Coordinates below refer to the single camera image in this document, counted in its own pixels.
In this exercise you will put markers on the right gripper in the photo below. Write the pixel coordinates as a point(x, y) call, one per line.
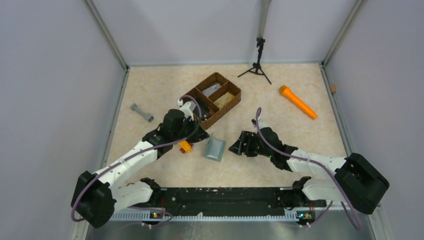
point(239, 147)

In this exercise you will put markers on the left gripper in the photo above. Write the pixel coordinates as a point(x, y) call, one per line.
point(199, 133)

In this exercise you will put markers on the green card holder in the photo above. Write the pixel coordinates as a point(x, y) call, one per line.
point(214, 149)

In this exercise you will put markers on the brown wicker divided basket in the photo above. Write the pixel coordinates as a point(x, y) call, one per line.
point(226, 86)

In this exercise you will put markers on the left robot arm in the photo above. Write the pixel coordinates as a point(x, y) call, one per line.
point(99, 195)

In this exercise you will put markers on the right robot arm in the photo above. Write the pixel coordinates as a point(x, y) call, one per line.
point(350, 180)

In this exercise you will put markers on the grey card in basket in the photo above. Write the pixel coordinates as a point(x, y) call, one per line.
point(210, 90)

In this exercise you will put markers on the gold card in basket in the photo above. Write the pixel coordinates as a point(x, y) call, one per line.
point(224, 100)

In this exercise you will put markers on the yellow toy brick car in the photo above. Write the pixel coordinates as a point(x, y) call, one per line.
point(185, 147)

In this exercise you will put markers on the grey plastic connector piece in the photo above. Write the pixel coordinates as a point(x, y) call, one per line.
point(147, 116)

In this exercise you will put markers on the orange flashlight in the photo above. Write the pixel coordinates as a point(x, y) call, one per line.
point(287, 93)

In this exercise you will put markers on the black mini tripod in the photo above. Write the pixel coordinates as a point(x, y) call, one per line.
point(256, 68)

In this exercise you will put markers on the grey pole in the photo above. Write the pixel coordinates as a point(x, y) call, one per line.
point(263, 14)

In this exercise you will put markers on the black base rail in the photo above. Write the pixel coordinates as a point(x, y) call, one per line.
point(229, 201)

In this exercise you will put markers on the white cable tray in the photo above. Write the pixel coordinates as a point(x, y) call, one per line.
point(146, 216)

